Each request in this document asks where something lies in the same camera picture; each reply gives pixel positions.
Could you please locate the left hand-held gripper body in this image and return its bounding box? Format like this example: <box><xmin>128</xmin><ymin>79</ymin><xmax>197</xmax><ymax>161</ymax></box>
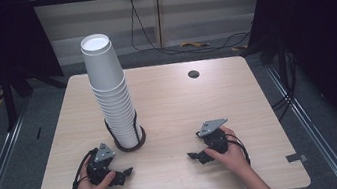
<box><xmin>82</xmin><ymin>140</ymin><xmax>121</xmax><ymax>187</ymax></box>

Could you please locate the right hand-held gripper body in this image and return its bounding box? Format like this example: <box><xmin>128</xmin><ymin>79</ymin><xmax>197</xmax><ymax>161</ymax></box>
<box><xmin>195</xmin><ymin>117</ymin><xmax>234</xmax><ymax>157</ymax></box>

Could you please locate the black wire cup holder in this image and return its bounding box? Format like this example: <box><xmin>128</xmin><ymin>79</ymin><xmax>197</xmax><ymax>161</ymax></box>
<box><xmin>103</xmin><ymin>108</ymin><xmax>149</xmax><ymax>156</ymax></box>

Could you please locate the stack of white cups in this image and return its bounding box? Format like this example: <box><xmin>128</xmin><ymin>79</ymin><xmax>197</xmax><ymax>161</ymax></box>
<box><xmin>78</xmin><ymin>29</ymin><xmax>145</xmax><ymax>155</ymax></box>

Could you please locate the person's right hand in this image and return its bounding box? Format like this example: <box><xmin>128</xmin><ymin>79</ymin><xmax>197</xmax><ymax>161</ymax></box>
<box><xmin>200</xmin><ymin>122</ymin><xmax>254</xmax><ymax>183</ymax></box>

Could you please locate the round black table grommet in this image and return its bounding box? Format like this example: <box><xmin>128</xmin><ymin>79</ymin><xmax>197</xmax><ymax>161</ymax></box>
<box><xmin>186</xmin><ymin>69</ymin><xmax>201</xmax><ymax>80</ymax></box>

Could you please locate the grey tape strip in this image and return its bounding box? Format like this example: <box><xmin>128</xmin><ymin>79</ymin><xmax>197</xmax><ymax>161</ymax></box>
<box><xmin>285</xmin><ymin>151</ymin><xmax>309</xmax><ymax>165</ymax></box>

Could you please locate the small yellow floor scrap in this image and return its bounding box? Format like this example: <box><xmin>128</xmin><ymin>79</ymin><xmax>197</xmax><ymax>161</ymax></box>
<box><xmin>230</xmin><ymin>43</ymin><xmax>249</xmax><ymax>54</ymax></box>

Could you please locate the yellow scrap on floor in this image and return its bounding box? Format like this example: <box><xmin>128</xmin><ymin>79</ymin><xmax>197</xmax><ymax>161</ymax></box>
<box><xmin>179</xmin><ymin>37</ymin><xmax>212</xmax><ymax>52</ymax></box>

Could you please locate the black metal stand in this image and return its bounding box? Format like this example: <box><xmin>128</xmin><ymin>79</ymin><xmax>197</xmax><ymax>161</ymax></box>
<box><xmin>0</xmin><ymin>63</ymin><xmax>40</xmax><ymax>134</ymax></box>

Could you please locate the bundle of black cables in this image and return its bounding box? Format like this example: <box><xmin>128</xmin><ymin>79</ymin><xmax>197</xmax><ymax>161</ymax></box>
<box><xmin>263</xmin><ymin>48</ymin><xmax>306</xmax><ymax>123</ymax></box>

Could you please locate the black hanging wall cable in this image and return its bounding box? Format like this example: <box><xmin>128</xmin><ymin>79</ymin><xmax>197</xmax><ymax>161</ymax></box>
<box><xmin>123</xmin><ymin>0</ymin><xmax>254</xmax><ymax>64</ymax></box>

